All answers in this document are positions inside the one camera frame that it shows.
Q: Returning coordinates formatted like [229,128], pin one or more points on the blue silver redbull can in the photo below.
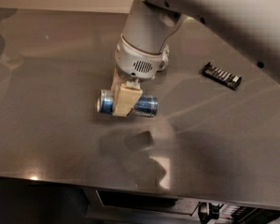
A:
[147,105]

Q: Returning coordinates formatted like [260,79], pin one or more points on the grey drawer under table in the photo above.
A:
[139,208]

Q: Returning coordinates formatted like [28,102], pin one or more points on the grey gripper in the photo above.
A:
[134,61]

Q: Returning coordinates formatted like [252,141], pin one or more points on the dark equipment under table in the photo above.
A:
[219,213]

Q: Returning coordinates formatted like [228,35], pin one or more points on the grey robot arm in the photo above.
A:
[250,26]

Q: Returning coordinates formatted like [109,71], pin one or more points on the black chocolate bar wrapper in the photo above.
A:
[221,76]

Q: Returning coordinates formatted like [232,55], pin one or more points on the white green soda can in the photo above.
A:
[165,59]

